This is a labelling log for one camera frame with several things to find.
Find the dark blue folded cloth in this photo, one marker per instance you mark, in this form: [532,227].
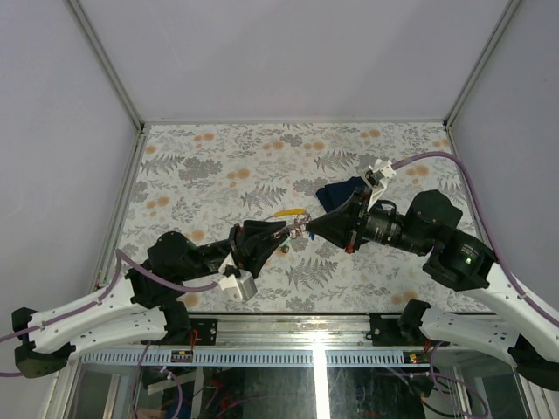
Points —
[333,195]

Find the slotted grey cable duct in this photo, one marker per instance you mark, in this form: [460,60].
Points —
[207,357]

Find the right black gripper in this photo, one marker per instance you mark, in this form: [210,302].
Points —
[341,224]

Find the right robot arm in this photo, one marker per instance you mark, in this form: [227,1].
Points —
[460,262]

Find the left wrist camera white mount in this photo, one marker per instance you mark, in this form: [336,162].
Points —
[238,284]

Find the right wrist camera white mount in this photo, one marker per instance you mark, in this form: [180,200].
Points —
[377,178]

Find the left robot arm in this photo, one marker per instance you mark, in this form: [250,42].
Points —
[141,303]

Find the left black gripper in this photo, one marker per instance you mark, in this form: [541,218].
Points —
[255,257]

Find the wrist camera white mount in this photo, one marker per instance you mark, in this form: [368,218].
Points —
[377,178]
[238,284]

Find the metal keyring with yellow handle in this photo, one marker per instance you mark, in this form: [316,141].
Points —
[297,221]

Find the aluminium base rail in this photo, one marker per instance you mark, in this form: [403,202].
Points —
[243,331]

